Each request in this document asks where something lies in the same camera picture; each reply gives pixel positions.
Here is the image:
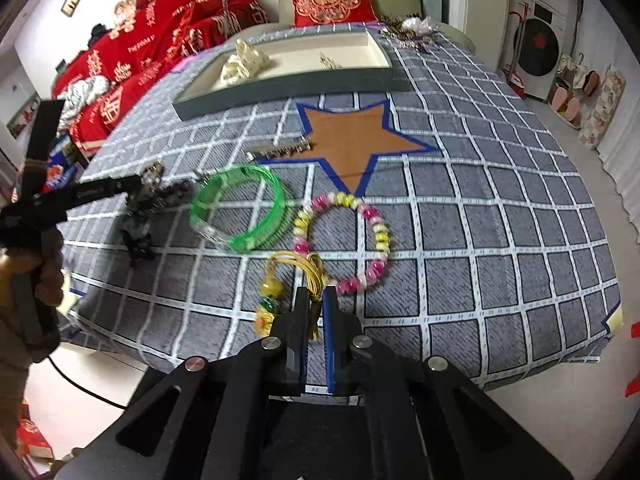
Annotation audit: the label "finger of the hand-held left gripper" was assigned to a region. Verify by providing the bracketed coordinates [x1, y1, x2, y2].
[50, 175, 147, 223]
[17, 99, 67, 203]

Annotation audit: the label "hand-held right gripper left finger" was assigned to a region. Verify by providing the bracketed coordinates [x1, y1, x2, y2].
[52, 286, 312, 480]

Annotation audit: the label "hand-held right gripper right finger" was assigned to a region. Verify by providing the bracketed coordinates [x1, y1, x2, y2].
[322, 286, 576, 480]

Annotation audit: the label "yellow cord bead pendant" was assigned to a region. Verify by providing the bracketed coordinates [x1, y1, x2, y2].
[252, 251, 331, 343]

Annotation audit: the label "black rhinestone hair clip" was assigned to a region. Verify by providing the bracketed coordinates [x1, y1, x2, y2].
[120, 182, 196, 241]

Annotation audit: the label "small black claw clip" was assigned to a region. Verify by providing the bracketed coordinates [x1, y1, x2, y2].
[125, 237, 157, 267]

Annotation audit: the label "pink yellow beaded bracelet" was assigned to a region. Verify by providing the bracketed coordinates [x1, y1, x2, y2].
[292, 191, 393, 297]

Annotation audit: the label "green translucent bangle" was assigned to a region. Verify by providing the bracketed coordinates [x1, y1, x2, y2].
[189, 164, 287, 253]

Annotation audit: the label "silver metal hair clip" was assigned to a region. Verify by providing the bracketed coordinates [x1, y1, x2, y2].
[242, 137, 318, 161]

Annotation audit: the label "grey tray with cream lining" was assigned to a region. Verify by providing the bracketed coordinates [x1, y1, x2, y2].
[171, 27, 416, 122]

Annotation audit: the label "person's left forearm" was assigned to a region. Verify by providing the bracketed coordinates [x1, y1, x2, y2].
[0, 305, 32, 461]

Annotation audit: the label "pile of mixed jewelry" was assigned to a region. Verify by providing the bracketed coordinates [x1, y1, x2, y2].
[380, 15, 441, 53]

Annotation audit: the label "person's left hand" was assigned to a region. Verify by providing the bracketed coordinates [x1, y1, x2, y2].
[37, 252, 65, 311]

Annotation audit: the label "blue printed box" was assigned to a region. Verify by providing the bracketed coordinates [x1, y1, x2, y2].
[45, 150, 81, 196]

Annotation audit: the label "grey striped cloth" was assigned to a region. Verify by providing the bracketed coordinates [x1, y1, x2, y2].
[57, 77, 111, 131]

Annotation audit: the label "red printed blanket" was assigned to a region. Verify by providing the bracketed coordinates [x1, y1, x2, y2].
[50, 0, 273, 143]

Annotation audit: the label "red gift box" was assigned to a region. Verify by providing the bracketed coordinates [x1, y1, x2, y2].
[15, 402, 56, 461]

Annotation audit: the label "cream polka dot scrunchie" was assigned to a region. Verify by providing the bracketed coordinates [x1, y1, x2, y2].
[220, 39, 273, 86]

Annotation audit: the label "brown star sticker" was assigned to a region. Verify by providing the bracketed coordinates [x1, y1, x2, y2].
[295, 100, 443, 196]

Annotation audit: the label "grey checkered tablecloth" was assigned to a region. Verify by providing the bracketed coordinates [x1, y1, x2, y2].
[55, 20, 623, 393]

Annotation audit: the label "red embroidered cushion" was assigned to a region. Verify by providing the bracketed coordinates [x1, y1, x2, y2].
[286, 0, 380, 27]

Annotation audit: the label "pink slippers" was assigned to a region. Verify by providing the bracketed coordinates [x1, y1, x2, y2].
[550, 87, 583, 127]

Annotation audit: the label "slippers on rack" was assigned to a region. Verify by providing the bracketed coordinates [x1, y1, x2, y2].
[555, 52, 601, 98]

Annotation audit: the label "floral printed box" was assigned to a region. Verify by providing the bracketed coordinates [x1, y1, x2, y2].
[580, 65, 627, 150]

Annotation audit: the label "white washing machine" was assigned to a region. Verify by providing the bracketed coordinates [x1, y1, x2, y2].
[500, 0, 576, 101]

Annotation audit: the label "black cable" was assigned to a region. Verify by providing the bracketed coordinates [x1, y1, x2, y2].
[44, 352, 132, 410]

